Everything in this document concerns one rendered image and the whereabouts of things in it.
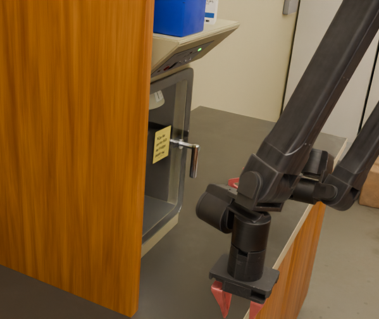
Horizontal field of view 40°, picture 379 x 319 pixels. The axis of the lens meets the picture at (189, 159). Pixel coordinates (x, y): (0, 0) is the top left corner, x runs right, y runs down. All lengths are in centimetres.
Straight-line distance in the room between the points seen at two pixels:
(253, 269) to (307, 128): 24
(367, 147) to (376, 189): 269
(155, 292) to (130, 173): 35
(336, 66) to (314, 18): 330
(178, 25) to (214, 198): 33
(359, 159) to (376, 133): 7
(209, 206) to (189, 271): 45
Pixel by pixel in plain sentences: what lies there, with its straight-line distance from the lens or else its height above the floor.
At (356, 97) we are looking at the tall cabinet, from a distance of 408.
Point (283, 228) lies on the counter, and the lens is 150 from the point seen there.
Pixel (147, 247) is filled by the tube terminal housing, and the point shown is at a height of 96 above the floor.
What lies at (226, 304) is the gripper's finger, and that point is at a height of 111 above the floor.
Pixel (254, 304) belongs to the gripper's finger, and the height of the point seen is 116.
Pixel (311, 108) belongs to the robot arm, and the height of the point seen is 147.
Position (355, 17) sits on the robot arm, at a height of 160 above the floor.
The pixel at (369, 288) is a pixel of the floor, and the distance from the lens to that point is 306.
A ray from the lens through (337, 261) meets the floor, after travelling 321.
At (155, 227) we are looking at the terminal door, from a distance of 130.
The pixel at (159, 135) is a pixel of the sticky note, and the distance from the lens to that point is 118.
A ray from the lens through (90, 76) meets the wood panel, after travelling 95.
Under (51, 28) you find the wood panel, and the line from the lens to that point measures 98.
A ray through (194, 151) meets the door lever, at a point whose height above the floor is 119.
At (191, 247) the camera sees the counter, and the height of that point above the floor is 94.
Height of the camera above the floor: 168
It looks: 23 degrees down
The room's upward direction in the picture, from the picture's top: 5 degrees clockwise
